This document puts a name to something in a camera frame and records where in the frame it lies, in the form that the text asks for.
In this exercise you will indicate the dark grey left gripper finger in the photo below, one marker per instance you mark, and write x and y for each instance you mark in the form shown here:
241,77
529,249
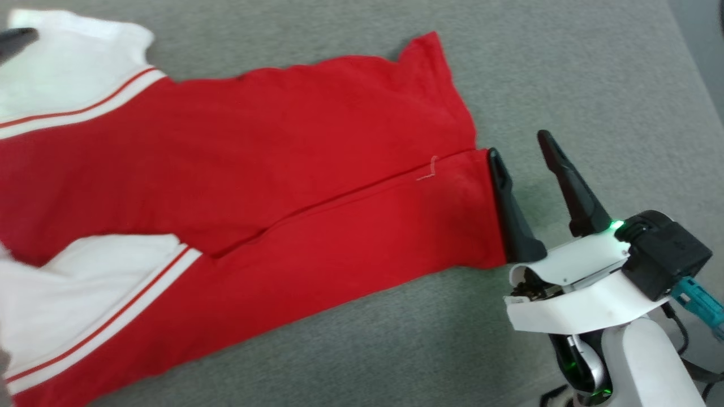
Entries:
14,40

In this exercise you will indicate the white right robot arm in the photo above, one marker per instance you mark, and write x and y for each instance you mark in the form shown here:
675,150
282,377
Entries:
645,367

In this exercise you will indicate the red and white shirt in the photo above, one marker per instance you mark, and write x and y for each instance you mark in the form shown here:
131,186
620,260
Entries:
254,186

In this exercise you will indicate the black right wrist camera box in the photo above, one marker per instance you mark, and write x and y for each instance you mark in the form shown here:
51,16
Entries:
664,254

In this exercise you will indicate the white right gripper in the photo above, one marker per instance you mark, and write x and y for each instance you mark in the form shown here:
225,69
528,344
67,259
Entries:
582,308

